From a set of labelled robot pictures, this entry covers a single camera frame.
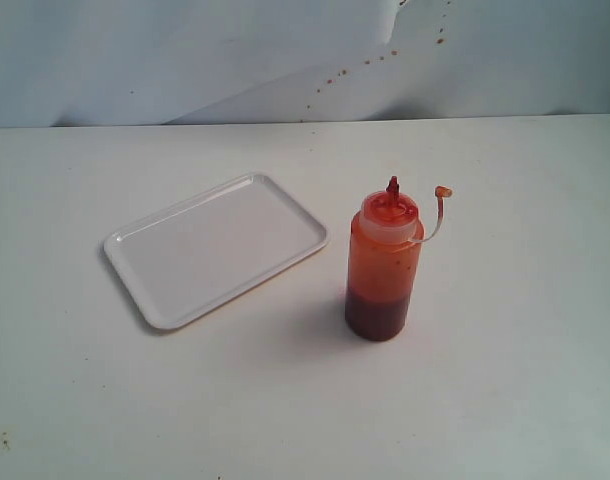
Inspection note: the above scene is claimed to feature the red sauce squeeze bottle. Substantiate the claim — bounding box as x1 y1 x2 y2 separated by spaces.
344 176 453 342

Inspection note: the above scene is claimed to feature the white rectangular plastic tray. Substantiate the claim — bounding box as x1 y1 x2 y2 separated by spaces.
103 173 329 331

